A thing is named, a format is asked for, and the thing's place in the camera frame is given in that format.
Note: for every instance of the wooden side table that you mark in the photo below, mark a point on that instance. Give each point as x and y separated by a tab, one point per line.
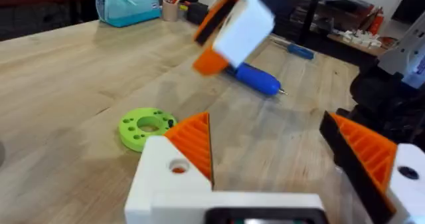
355	46

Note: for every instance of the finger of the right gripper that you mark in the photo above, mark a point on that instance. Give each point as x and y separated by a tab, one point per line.
210	62
245	28

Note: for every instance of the green disc with holes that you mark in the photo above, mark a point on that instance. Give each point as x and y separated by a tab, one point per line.
131	134

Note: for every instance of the small black screw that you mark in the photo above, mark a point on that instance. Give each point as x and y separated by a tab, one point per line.
170	122

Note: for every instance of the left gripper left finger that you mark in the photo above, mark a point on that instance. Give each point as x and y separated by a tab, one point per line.
159	174

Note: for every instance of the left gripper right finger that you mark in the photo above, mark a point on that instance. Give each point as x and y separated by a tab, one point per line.
368	157

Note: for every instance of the red bottle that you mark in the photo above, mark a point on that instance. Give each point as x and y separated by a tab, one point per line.
376	22

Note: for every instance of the blue electric screwdriver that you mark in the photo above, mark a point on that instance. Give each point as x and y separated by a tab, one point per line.
257	79

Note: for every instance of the teal zip pouch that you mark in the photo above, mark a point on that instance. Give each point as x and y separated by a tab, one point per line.
129	6

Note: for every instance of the black stand post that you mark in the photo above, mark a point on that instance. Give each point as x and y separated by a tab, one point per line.
310	14

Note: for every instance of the black box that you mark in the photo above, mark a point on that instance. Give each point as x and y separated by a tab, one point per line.
197	13

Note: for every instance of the heap of white parts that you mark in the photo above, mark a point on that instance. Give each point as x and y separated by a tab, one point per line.
362	38

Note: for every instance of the beige cup with pens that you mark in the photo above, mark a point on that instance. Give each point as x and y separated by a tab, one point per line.
170	10

